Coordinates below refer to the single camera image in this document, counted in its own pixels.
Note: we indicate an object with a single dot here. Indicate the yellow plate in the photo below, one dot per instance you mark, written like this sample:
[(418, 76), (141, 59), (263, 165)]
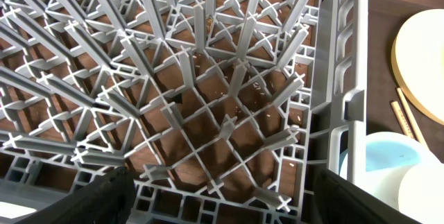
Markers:
[(417, 62)]

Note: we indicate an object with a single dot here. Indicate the brown serving tray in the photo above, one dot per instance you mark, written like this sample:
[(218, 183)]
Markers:
[(385, 19)]

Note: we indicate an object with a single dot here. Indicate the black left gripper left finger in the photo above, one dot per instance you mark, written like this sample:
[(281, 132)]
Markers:
[(107, 199)]

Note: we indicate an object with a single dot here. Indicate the wooden chopstick left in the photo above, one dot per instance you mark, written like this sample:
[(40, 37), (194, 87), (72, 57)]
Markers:
[(402, 120)]

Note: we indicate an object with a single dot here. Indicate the wooden chopstick right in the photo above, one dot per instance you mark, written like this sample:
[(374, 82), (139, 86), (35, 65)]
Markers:
[(413, 123)]

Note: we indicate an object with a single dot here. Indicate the wooden chopstick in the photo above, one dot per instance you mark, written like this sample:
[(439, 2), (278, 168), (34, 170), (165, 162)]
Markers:
[(413, 123), (402, 120)]

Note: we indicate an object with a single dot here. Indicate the white paper cup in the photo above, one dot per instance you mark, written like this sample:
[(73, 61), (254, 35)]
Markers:
[(415, 191)]

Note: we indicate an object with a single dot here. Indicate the grey plastic dish rack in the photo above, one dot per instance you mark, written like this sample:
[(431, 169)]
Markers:
[(224, 111)]

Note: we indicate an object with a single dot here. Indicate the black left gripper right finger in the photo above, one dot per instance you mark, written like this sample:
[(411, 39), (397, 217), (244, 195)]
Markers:
[(340, 201)]

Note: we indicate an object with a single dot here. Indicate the blue bowl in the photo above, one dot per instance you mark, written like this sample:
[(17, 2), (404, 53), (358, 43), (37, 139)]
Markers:
[(382, 153)]

